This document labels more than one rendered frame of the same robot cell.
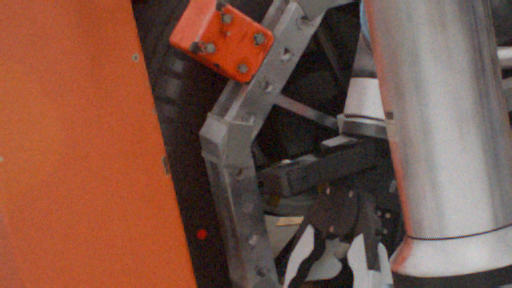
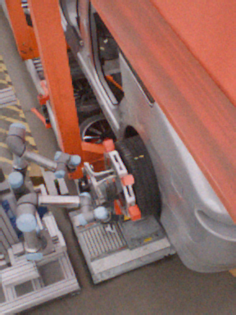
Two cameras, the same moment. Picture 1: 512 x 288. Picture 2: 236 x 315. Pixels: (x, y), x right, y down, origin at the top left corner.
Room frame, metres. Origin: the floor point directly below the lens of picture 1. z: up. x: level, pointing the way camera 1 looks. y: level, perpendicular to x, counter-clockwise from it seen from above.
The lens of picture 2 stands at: (1.85, -2.08, 3.51)
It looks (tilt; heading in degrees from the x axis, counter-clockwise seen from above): 56 degrees down; 94
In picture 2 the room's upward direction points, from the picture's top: 2 degrees counter-clockwise
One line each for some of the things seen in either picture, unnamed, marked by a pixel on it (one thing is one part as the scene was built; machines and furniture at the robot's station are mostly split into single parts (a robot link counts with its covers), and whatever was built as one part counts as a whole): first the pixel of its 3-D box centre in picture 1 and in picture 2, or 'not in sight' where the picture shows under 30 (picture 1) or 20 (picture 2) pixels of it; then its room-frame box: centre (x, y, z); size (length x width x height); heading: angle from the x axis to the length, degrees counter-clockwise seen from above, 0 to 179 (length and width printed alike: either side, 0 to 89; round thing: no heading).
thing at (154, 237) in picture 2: not in sight; (138, 221); (1.82, -0.05, 0.13); 0.50 x 0.36 x 0.10; 114
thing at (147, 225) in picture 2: not in sight; (138, 211); (1.82, -0.05, 0.32); 0.40 x 0.30 x 0.28; 114
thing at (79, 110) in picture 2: not in sight; (85, 99); (1.19, 1.40, 0.39); 0.66 x 0.66 x 0.24
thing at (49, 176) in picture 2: not in sight; (53, 179); (1.01, 0.22, 0.44); 0.43 x 0.17 x 0.03; 114
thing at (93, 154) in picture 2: not in sight; (108, 149); (1.54, 0.38, 0.69); 0.52 x 0.17 x 0.35; 24
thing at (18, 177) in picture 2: not in sight; (16, 181); (0.87, -0.22, 0.98); 0.13 x 0.12 x 0.14; 89
